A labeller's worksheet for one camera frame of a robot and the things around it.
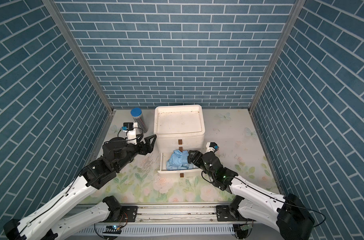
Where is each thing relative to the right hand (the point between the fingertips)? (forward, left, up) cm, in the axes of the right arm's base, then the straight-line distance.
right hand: (192, 154), depth 80 cm
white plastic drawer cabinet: (+10, +8, +10) cm, 16 cm away
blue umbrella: (-2, +7, -3) cm, 8 cm away
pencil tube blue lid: (+22, +36, +5) cm, 43 cm away
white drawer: (-4, -2, -14) cm, 15 cm away
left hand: (-1, +17, +16) cm, 24 cm away
